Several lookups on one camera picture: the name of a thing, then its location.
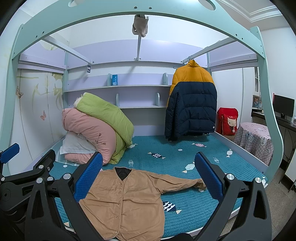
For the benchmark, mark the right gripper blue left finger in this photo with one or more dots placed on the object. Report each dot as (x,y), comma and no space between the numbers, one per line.
(43,221)

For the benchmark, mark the red cartoon cushion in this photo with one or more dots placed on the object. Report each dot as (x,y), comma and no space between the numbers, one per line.
(227,121)

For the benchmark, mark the pink folded quilt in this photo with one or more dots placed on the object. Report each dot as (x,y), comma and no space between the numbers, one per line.
(96,131)

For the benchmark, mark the tan padded jacket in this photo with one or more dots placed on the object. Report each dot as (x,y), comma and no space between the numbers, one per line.
(126,203)

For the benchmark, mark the grey cloth on bed rail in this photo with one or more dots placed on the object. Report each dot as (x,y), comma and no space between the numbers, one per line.
(140,25)

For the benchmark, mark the black computer monitor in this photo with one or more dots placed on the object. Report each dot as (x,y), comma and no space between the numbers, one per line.
(284,106)

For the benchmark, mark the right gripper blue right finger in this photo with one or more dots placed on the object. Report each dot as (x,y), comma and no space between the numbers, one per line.
(253,220)

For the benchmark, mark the lilac wall shelf unit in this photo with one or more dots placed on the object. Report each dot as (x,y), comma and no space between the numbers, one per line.
(144,70)

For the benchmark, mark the blue box on shelf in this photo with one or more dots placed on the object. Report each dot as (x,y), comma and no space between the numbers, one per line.
(114,80)

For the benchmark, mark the green folded quilt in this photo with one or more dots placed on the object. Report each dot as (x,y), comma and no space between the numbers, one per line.
(112,115)

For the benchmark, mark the navy and yellow puffer jacket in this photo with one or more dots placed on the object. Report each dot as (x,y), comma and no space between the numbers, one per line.
(192,103)

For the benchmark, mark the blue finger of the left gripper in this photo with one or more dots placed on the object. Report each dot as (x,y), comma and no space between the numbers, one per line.
(9,153)

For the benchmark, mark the white pillow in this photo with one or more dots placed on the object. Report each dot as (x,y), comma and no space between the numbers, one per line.
(74,143)

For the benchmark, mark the round table with checked cloth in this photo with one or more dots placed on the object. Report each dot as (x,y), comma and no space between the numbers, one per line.
(255,138)

